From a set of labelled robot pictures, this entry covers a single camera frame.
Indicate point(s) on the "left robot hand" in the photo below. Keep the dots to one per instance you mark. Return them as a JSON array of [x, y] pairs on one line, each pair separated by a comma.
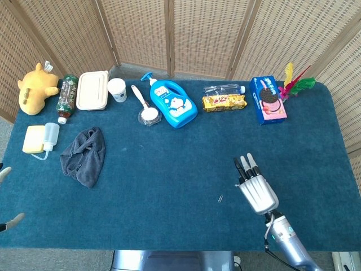
[[7, 197]]

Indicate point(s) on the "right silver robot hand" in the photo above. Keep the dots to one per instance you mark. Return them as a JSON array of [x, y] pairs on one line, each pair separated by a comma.
[[258, 192]]

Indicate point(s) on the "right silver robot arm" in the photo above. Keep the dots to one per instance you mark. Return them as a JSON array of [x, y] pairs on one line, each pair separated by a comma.
[[287, 242]]

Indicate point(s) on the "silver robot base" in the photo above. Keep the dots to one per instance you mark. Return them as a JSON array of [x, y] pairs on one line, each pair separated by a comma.
[[172, 261]]

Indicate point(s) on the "metal paper clip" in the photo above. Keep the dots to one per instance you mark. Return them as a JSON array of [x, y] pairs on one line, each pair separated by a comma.
[[220, 198]]

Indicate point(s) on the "yellow sponge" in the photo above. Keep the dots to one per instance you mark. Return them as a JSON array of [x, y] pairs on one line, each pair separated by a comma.
[[33, 139]]

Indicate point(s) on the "translucent squeeze wash bottle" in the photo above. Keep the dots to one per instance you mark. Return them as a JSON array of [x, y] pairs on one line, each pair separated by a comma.
[[50, 138]]

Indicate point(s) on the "dark grey cloth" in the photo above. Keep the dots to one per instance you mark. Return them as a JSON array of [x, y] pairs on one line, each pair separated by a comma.
[[83, 156]]

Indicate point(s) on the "blue Oreo box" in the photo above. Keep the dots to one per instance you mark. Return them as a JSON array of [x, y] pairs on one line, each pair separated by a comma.
[[268, 100]]

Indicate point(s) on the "yellow biscuit pack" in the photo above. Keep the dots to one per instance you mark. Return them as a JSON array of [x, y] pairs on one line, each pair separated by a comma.
[[224, 102]]

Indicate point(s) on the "clear empty water bottle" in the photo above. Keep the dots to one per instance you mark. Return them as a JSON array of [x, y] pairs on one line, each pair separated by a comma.
[[222, 89]]

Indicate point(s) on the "yellow plush toy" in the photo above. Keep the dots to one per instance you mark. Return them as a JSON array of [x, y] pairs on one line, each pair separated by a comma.
[[35, 91]]

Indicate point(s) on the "colourful feather shuttlecock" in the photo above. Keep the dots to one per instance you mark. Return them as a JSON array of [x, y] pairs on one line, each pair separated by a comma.
[[294, 84]]

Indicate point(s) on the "green tea bottle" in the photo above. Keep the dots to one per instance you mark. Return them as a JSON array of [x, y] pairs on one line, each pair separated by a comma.
[[67, 97]]

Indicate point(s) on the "blue table mat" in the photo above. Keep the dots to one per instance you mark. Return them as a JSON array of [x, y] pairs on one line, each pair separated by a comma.
[[141, 180]]

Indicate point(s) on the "blue detergent pump bottle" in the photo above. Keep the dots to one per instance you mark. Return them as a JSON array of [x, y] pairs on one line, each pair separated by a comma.
[[172, 103]]

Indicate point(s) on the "beige lunch box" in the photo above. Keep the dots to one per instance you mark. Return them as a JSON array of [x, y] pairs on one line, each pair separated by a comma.
[[92, 91]]

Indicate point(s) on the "white paper cup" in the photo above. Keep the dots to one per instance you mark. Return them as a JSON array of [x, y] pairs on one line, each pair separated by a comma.
[[117, 89]]

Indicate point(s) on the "woven bamboo folding screen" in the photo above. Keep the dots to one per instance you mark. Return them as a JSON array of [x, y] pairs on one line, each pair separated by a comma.
[[180, 34]]

